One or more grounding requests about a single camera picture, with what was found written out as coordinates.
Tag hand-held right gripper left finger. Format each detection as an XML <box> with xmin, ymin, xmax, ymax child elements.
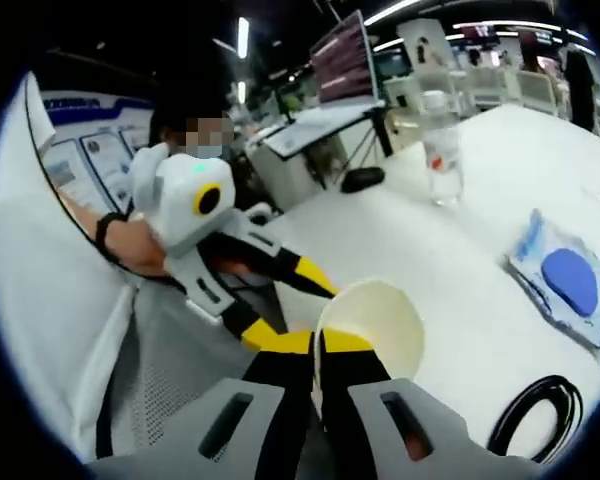
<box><xmin>144</xmin><ymin>329</ymin><xmax>315</xmax><ymax>480</ymax></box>

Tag white paper cup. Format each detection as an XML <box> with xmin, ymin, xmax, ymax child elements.
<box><xmin>312</xmin><ymin>278</ymin><xmax>426</xmax><ymax>404</ymax></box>

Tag white cabinet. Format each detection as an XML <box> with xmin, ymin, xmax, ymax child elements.
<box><xmin>252</xmin><ymin>134</ymin><xmax>332</xmax><ymax>214</ymax></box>

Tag clear water bottle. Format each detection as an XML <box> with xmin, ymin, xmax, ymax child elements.
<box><xmin>419</xmin><ymin>90</ymin><xmax>465</xmax><ymax>208</ymax></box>

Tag silver laptop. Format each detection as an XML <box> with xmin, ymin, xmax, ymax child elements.
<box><xmin>257</xmin><ymin>9</ymin><xmax>387</xmax><ymax>161</ymax></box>

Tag grey mesh office chair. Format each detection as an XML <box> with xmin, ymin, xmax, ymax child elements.
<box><xmin>97</xmin><ymin>279</ymin><xmax>291</xmax><ymax>459</ymax></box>

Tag blue white info board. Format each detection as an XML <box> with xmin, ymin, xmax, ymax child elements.
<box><xmin>42</xmin><ymin>89</ymin><xmax>157</xmax><ymax>212</ymax></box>

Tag blue pad plastic packet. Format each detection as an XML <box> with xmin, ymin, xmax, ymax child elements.
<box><xmin>504</xmin><ymin>208</ymin><xmax>600</xmax><ymax>349</ymax></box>

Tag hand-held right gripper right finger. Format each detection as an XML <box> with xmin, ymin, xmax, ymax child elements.
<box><xmin>322</xmin><ymin>329</ymin><xmax>469</xmax><ymax>480</ymax></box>

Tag black wristband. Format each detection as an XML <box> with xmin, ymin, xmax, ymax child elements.
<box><xmin>95</xmin><ymin>212</ymin><xmax>128</xmax><ymax>251</ymax></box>

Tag person's left hand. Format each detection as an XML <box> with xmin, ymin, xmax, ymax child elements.
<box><xmin>212</xmin><ymin>249</ymin><xmax>254</xmax><ymax>279</ymax></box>

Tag black computer mouse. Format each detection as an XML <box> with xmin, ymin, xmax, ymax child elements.
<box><xmin>340</xmin><ymin>167</ymin><xmax>385</xmax><ymax>194</ymax></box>

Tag black cable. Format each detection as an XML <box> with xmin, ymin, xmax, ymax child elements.
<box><xmin>487</xmin><ymin>374</ymin><xmax>584</xmax><ymax>464</ymax></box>

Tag black laptop stand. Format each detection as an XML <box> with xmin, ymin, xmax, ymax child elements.
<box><xmin>347</xmin><ymin>107</ymin><xmax>397</xmax><ymax>172</ymax></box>

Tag wall poster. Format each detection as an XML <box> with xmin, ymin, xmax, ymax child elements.
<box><xmin>397</xmin><ymin>19</ymin><xmax>454</xmax><ymax>77</ymax></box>

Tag white table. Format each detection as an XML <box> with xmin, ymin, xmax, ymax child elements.
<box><xmin>274</xmin><ymin>102</ymin><xmax>600</xmax><ymax>466</ymax></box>

